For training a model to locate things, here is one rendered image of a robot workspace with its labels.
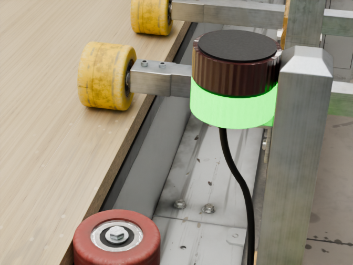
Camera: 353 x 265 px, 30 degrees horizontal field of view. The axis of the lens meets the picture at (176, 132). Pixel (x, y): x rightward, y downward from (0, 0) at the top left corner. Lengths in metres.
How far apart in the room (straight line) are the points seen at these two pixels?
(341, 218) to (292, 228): 1.69
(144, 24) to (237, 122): 0.58
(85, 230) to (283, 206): 0.21
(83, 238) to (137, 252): 0.05
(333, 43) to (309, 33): 2.23
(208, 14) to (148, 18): 0.09
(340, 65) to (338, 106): 2.19
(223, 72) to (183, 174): 0.78
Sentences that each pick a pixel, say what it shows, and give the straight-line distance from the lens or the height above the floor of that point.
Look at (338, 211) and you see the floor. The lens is 2.22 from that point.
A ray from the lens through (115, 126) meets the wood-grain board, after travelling 0.79.
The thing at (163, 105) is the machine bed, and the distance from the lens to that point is 1.07.
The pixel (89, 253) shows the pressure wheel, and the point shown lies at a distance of 0.59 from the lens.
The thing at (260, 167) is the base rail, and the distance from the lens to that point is 1.09.
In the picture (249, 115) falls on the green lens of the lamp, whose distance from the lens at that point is 0.44.
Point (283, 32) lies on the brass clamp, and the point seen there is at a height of 0.96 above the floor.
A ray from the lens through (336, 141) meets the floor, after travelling 2.60.
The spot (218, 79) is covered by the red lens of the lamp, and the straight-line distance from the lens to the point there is 0.43.
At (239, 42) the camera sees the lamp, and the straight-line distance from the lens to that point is 0.45.
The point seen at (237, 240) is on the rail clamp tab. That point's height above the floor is 0.62.
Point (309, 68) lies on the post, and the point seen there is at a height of 1.12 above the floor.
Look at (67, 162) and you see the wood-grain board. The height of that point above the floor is 0.90.
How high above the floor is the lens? 1.29
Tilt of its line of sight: 31 degrees down
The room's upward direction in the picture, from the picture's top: 2 degrees clockwise
